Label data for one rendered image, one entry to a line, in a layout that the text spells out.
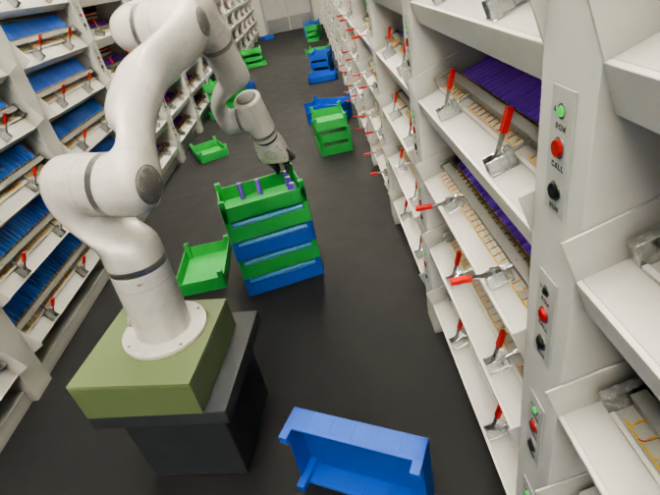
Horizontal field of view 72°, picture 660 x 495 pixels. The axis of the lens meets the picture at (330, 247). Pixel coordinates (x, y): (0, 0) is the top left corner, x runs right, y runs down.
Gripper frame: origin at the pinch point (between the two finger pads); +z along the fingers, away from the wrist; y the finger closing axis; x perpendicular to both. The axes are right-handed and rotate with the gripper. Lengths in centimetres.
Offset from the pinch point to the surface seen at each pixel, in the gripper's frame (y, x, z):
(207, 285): -37, -31, 30
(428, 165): 54, -27, -26
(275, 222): -3.0, -16.4, 9.9
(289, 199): 2.8, -10.4, 5.1
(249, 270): -14.9, -29.5, 21.5
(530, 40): 69, -62, -82
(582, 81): 71, -71, -85
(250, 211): -9.2, -16.8, 2.3
